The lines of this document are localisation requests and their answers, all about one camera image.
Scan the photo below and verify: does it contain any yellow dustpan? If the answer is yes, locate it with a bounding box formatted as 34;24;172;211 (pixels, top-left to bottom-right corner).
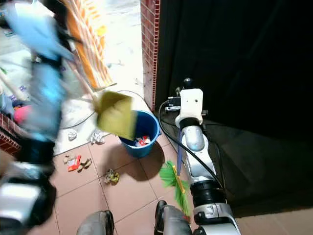
72;58;135;141

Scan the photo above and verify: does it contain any green broom with blue handle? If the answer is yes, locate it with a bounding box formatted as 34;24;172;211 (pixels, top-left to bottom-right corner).
159;77;193;216

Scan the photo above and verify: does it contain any orange white striped board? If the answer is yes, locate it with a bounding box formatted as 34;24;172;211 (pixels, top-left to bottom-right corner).
65;0;114;91

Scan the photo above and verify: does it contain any blue plastic bucket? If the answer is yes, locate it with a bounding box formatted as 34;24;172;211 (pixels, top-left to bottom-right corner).
118;111;161;158

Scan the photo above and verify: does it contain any red white wrapper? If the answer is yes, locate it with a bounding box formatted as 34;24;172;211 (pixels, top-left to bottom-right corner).
134;136;152;147

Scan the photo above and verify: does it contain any black curtain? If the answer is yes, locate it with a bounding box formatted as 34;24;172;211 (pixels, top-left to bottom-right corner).
156;0;313;133

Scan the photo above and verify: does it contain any pink plastic container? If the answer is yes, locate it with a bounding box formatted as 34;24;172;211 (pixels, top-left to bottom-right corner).
13;105;31;126

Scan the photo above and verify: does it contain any white crumpled paper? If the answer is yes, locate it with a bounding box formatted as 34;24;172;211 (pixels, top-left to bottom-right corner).
66;129;79;142
88;131;106;145

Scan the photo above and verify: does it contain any yellow crumpled wrapper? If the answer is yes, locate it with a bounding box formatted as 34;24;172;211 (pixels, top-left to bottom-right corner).
103;168;121;186

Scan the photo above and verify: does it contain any grey right robot leg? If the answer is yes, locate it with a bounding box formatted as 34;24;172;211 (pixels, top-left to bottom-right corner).
154;199;194;235

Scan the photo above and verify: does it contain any grey robot leg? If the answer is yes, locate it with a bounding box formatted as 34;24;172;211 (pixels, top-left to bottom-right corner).
76;210;116;235
154;199;194;235

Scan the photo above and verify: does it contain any grey left robot leg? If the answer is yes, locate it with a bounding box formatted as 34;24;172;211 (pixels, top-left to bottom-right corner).
76;210;116;235

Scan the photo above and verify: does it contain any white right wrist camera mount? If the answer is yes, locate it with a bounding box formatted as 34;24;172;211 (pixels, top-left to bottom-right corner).
177;89;204;129

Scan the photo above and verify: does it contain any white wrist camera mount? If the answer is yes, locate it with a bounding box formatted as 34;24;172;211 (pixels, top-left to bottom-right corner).
177;89;204;129
2;0;75;62

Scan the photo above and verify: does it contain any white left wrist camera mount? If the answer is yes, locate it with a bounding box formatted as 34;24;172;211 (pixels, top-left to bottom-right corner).
2;0;75;62

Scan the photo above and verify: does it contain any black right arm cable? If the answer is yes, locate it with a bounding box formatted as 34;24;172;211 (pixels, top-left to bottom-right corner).
157;100;226;190

